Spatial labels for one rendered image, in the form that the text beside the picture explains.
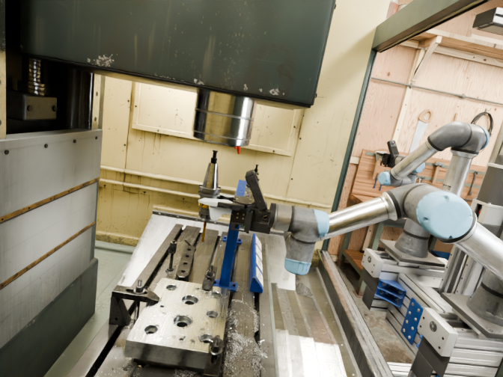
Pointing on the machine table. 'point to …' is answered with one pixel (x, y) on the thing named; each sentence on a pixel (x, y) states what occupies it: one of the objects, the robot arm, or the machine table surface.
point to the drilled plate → (157, 348)
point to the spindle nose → (223, 118)
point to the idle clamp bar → (186, 264)
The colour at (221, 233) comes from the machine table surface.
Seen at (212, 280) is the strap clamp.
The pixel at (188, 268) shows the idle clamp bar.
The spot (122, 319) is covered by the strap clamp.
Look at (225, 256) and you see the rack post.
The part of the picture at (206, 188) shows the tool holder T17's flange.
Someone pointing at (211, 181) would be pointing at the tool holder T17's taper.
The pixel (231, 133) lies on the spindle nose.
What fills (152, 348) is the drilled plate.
